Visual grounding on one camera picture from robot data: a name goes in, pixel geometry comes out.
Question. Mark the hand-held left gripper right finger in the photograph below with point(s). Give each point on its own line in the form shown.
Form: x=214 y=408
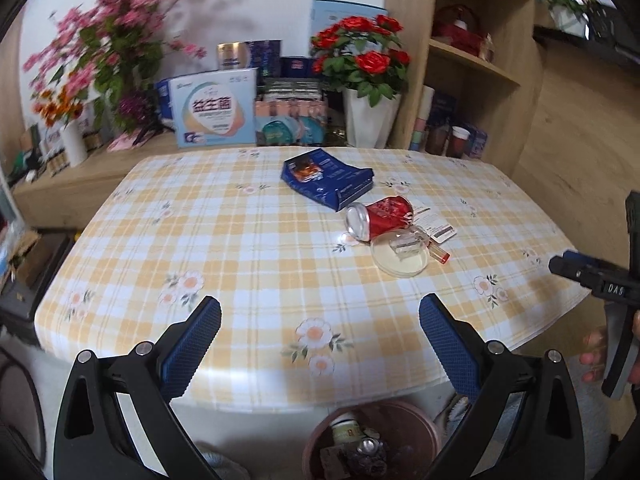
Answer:
x=447 y=347

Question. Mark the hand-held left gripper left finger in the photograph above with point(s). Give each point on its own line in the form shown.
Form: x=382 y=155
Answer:
x=192 y=347

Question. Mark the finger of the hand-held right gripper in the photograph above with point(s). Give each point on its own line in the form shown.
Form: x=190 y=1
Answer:
x=565 y=266

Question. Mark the brown waste bin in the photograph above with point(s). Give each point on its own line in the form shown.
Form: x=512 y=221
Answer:
x=415 y=430

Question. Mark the small red tube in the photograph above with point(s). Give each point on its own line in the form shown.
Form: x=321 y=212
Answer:
x=439 y=252

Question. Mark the round clear plastic lid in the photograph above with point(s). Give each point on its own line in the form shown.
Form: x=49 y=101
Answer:
x=395 y=262

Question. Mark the small clear plastic case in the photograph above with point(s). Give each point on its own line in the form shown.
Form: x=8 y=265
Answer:
x=407 y=242

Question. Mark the white printed card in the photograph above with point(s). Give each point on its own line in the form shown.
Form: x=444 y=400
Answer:
x=440 y=227

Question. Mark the red drink can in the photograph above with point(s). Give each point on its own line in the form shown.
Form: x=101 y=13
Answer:
x=385 y=215

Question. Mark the dark blue cardboard box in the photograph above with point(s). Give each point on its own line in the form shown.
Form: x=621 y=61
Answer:
x=325 y=175

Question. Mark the person's right hand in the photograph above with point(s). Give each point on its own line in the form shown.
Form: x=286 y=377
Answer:
x=595 y=355

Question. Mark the pale blue fuzzy slipper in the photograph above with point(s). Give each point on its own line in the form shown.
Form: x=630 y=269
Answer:
x=222 y=462
x=452 y=412

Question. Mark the yellow plaid floral tablecloth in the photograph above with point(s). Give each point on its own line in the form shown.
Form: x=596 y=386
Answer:
x=240 y=240

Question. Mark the silver drink can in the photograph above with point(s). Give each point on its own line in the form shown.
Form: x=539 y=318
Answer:
x=371 y=449

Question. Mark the white jar with green label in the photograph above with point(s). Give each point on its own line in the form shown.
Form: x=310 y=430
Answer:
x=347 y=430

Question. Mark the small blue box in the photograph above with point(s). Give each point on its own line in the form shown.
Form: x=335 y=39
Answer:
x=477 y=141

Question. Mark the black suitcase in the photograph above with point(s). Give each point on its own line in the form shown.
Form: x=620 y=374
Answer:
x=30 y=300

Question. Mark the brown cup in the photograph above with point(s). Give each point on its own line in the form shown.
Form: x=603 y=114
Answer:
x=436 y=141

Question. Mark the wooden shelf unit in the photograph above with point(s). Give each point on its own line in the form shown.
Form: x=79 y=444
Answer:
x=490 y=85

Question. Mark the low wooden cabinet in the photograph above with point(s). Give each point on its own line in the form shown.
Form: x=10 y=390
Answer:
x=75 y=190

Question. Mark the stack of pastel cups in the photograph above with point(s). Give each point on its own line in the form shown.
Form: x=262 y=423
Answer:
x=421 y=120

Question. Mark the pink cloth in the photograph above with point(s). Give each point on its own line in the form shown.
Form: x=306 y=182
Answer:
x=132 y=140

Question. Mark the small glass bottle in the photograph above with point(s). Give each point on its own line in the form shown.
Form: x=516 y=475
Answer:
x=487 y=50

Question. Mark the row of small brown bottles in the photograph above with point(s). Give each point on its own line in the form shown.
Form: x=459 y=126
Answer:
x=54 y=161

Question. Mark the white ribbed vase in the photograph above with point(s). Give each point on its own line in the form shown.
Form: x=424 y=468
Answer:
x=75 y=145

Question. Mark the white and blue carton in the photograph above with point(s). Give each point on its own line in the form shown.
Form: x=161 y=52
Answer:
x=215 y=110

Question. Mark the white flower pot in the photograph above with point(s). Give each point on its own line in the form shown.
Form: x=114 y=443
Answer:
x=370 y=120

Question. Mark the purple flowers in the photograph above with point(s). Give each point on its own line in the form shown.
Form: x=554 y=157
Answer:
x=135 y=110

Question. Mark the shrink-wrapped pink bottle pack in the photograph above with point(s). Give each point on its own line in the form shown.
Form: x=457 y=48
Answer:
x=290 y=122

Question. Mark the orange flowers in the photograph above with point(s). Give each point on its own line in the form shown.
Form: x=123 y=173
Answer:
x=57 y=107

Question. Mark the red rose bouquet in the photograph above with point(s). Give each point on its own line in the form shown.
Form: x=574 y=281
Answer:
x=365 y=55

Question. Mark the silver box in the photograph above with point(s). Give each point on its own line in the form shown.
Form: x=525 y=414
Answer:
x=232 y=56

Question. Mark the dark purple box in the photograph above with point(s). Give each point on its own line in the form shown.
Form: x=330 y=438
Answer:
x=264 y=57

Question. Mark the pink blossom arrangement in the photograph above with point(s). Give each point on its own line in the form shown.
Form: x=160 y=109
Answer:
x=115 y=25

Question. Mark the light blue tall box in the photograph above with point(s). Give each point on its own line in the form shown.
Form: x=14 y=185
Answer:
x=345 y=15

